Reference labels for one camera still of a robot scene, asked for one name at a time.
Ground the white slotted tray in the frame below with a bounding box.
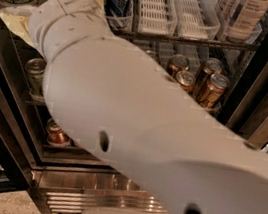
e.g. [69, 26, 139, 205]
[137, 0, 177, 36]

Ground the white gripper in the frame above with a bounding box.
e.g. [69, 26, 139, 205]
[0, 0, 111, 61]

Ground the green can front left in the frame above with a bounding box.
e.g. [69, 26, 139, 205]
[25, 57, 47, 96]

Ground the gold can back left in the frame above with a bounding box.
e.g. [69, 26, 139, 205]
[146, 50, 158, 59]

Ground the gold can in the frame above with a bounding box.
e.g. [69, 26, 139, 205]
[194, 57, 222, 94]
[196, 73, 230, 109]
[175, 70, 196, 94]
[146, 50, 158, 59]
[165, 54, 190, 77]

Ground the gold can back middle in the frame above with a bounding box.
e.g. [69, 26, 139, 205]
[165, 54, 190, 77]

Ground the white bottle top right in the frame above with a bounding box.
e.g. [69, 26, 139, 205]
[226, 0, 268, 41]

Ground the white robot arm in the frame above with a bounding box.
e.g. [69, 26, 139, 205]
[0, 0, 268, 214]

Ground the stainless steel fridge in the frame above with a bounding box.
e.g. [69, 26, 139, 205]
[0, 6, 268, 214]

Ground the gold can front middle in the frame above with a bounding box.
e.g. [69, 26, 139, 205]
[175, 70, 196, 94]

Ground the red can front left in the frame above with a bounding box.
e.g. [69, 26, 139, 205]
[46, 118, 71, 147]

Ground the gold can back right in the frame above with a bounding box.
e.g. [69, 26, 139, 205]
[194, 57, 222, 94]

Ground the gold can front right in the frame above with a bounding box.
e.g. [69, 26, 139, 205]
[196, 73, 230, 109]

